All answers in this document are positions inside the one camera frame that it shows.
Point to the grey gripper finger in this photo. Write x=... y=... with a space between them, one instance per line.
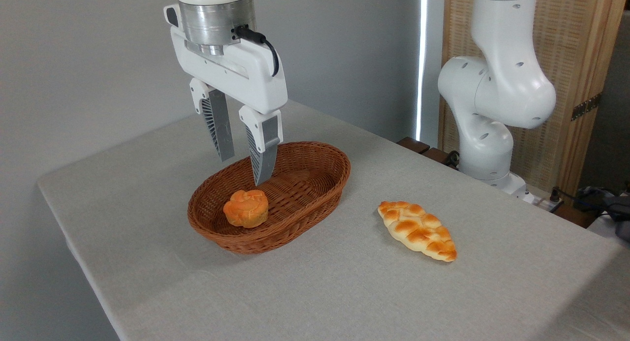
x=220 y=129
x=266 y=149

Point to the dark metal screen hinge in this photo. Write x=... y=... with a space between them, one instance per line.
x=585 y=107

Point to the dark wooden slat bench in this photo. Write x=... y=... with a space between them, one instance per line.
x=421 y=148

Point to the brown wicker oval basket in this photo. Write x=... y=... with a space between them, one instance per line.
x=295 y=193

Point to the braided golden bread loaf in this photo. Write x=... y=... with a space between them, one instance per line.
x=418 y=230

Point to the orange round bread bun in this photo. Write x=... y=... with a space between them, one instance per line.
x=246 y=209

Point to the grey linen tablecloth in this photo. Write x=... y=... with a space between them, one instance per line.
x=344 y=292

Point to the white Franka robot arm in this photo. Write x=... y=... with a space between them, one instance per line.
x=492 y=95

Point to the white power strip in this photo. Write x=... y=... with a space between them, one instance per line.
x=541 y=202

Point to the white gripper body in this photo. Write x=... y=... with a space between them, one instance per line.
x=246 y=75

